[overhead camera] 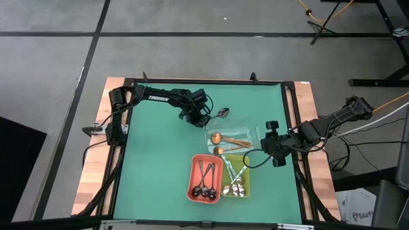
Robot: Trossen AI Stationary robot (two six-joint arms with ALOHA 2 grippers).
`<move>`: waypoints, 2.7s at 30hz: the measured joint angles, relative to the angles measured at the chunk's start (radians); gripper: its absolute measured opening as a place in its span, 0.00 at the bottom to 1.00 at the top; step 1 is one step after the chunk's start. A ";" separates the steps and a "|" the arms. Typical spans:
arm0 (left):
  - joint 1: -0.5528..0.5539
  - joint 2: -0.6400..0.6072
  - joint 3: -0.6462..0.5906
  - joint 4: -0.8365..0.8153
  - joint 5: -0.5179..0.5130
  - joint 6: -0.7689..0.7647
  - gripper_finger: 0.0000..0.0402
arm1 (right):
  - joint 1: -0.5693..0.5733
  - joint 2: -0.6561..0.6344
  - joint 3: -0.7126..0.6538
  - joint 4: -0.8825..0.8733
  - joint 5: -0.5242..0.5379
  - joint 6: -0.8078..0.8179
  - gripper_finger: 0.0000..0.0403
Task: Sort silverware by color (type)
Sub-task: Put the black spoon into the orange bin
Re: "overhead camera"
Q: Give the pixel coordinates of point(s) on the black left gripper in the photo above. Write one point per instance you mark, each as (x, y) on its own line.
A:
(195, 116)

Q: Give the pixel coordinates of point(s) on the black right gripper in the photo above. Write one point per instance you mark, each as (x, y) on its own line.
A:
(276, 143)

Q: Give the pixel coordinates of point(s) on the clear plastic bin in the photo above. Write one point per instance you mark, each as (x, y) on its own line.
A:
(246, 131)

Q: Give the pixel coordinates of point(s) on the orange plastic bin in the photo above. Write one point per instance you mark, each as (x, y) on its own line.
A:
(219, 166)

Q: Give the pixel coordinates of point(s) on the yellow-green plastic bin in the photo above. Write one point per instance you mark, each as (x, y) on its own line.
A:
(225, 179)

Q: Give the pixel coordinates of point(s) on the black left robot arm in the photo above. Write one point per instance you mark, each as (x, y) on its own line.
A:
(159, 97)

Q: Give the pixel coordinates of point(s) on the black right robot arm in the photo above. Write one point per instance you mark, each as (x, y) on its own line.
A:
(332, 119)

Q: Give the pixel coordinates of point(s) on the green table mat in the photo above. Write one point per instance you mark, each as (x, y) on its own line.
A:
(153, 179)

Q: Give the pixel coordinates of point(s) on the white printed cardboard box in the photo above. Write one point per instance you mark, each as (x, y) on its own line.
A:
(354, 204)

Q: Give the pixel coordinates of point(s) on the black tripod stand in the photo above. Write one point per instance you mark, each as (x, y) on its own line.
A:
(322, 27)

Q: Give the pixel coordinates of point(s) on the grey chair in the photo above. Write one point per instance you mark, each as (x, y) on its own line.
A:
(388, 204)

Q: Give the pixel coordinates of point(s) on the dark grey panel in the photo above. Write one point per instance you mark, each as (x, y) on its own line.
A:
(403, 153)

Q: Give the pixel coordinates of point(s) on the person's shoe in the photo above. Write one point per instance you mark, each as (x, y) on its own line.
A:
(401, 31)

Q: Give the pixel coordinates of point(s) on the black floor mat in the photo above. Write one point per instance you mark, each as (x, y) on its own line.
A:
(19, 166)

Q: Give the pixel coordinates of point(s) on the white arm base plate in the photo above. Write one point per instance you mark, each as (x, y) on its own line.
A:
(293, 130)
(96, 130)

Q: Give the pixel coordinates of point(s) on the black metal table frame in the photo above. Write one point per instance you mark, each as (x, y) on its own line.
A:
(230, 81)

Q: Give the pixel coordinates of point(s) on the black frame post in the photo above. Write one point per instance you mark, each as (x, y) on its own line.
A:
(253, 76)
(145, 77)

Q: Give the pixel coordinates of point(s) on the silver metal bracket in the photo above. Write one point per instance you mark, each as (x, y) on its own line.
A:
(118, 221)
(295, 226)

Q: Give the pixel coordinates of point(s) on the small grey-faced camera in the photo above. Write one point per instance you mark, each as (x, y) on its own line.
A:
(206, 224)

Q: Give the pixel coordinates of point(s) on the black desk frame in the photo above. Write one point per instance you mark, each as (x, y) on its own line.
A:
(367, 83)

